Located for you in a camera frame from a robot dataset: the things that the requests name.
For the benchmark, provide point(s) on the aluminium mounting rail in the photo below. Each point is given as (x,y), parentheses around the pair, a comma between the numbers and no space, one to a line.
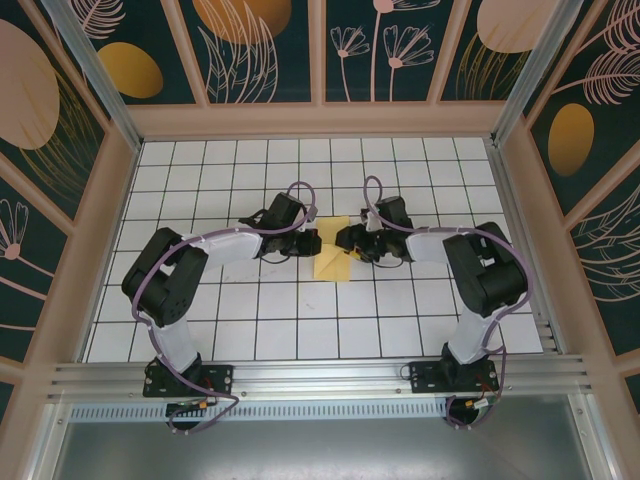
(325,375)

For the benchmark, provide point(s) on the grey metal sheet panel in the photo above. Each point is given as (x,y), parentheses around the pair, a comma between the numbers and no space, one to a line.
(325,450)

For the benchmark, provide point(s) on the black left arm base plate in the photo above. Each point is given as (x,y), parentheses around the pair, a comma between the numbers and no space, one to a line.
(220,380)

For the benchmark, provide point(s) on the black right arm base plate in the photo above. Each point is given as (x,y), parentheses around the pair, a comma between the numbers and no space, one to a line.
(425,377)

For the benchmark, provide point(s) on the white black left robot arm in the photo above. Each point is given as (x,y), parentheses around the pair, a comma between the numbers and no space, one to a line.
(165,285)

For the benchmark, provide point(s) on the white grid mat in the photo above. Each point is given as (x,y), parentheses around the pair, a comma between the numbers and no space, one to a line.
(300,330)

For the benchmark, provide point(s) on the aluminium frame post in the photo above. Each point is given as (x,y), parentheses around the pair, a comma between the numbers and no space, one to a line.
(91,65)
(539,65)

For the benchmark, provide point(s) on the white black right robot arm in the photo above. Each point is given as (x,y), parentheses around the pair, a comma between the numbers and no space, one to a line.
(490,275)

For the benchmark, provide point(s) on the yellow cloth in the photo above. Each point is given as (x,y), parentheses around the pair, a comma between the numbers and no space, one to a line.
(332,270)

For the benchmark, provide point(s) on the aluminium side rail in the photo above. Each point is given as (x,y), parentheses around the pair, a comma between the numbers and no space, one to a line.
(526,250)

